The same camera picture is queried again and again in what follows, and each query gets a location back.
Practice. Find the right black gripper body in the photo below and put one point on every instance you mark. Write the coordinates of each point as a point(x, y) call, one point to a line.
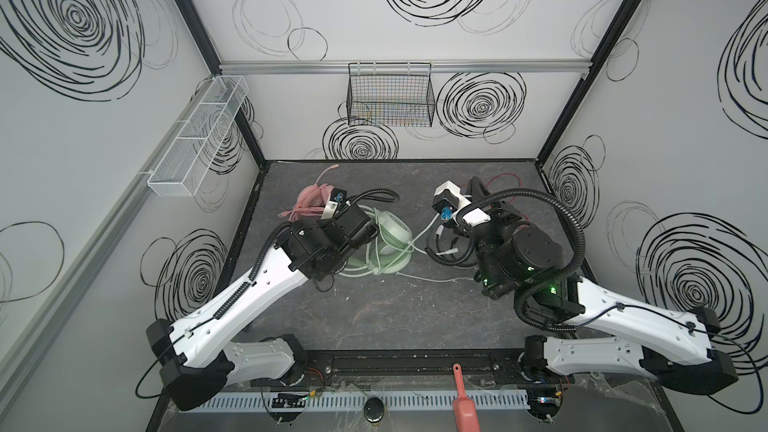
point(466, 229)

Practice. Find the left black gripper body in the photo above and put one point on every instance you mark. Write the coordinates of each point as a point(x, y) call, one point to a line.
point(358, 226)

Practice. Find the green headphones with cable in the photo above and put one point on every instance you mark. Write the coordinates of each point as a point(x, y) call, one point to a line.
point(391, 251)

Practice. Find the red dustpan brush handle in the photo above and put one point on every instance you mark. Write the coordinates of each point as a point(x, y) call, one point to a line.
point(464, 408)

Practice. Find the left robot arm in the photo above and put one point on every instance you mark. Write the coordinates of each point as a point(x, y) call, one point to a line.
point(198, 355)

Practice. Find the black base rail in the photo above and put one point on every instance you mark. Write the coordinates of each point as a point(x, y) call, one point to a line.
point(507, 366)

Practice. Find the clear plastic wall shelf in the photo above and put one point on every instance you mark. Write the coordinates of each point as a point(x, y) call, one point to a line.
point(187, 160)

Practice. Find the black round knob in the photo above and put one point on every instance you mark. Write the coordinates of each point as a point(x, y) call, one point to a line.
point(374, 410)

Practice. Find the white slotted cable duct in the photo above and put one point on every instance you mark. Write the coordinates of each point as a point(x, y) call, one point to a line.
point(340, 401)

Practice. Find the pink headphones with cable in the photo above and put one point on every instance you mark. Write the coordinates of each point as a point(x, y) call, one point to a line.
point(312, 200)

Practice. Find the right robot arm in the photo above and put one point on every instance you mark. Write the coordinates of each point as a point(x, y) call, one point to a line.
point(584, 327)

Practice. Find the black wire basket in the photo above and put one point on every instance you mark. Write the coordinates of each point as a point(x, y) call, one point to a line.
point(393, 94)

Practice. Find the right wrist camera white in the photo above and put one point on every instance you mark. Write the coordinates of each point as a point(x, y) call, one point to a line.
point(448, 201)

